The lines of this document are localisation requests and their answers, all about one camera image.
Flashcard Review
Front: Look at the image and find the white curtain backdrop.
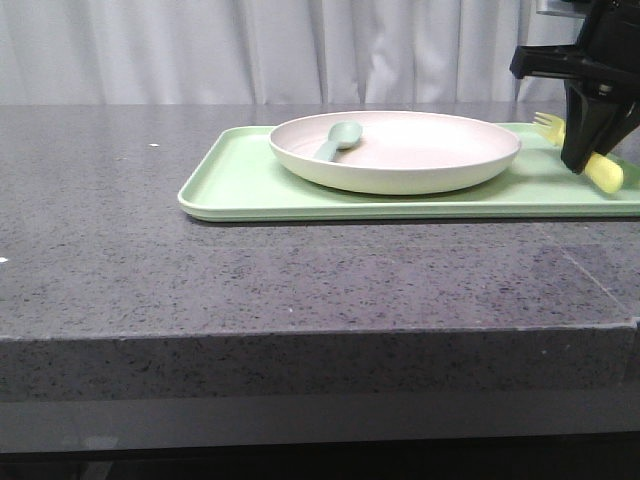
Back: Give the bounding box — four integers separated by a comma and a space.
1, 1, 582, 105

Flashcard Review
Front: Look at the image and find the light green tray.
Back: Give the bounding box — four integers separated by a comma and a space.
178, 123, 639, 222

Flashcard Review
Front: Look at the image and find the teal green spoon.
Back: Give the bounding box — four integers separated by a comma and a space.
313, 121, 363, 162

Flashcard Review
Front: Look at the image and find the yellow plastic fork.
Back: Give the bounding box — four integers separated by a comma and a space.
533, 112, 624, 194

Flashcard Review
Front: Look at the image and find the white round plate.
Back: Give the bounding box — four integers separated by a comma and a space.
269, 111, 521, 195

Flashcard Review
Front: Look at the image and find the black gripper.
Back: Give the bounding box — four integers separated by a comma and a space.
510, 1, 639, 174

